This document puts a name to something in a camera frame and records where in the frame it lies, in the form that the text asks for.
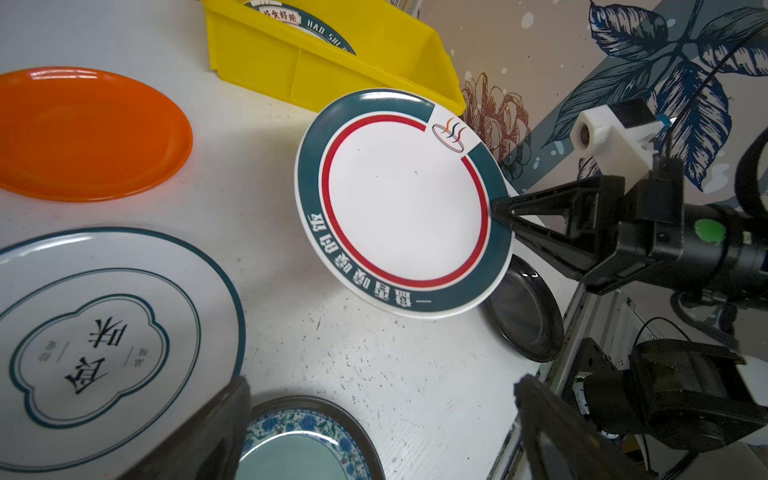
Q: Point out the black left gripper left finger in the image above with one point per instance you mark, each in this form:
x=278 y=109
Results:
x=208 y=445

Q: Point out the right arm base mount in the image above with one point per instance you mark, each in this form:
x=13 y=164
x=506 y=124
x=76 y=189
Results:
x=678 y=399

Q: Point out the teal patterned plate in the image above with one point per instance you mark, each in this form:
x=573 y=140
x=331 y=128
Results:
x=306 y=437

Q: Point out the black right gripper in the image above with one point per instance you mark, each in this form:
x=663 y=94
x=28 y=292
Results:
x=603 y=254

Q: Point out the yellow plastic bin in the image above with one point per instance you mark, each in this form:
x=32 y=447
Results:
x=393 y=50

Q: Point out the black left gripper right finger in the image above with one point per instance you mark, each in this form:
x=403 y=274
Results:
x=560 y=444

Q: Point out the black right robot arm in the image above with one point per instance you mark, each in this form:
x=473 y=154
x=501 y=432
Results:
x=723 y=265

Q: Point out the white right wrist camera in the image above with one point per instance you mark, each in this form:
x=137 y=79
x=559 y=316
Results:
x=620 y=137

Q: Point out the white plate green cloud outline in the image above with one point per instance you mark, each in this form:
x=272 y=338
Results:
x=111 y=338

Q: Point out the green rim HAO SHI plate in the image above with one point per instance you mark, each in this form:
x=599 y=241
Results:
x=302 y=20

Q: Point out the orange plastic plate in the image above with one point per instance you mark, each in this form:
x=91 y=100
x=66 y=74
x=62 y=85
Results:
x=77 y=134

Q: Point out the black round plate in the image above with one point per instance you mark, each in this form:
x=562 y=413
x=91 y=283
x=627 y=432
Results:
x=523 y=311

